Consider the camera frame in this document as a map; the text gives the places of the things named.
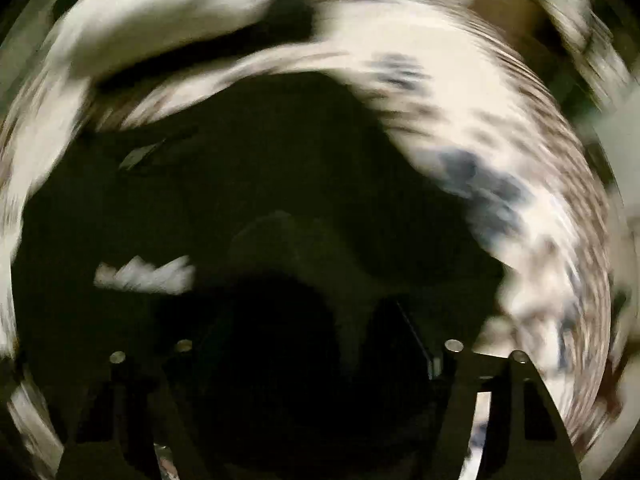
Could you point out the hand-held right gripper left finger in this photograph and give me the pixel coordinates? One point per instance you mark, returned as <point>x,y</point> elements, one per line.
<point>150,410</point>

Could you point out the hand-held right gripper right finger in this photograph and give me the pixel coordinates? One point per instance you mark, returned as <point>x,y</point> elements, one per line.
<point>422,355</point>

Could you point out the black garment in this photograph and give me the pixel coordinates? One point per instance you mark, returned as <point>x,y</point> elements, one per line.
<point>280,170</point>

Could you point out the floral fleece blanket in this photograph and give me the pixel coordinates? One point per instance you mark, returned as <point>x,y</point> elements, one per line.
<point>450,70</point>

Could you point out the white cloth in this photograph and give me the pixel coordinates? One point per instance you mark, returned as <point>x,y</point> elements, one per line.
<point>165,20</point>

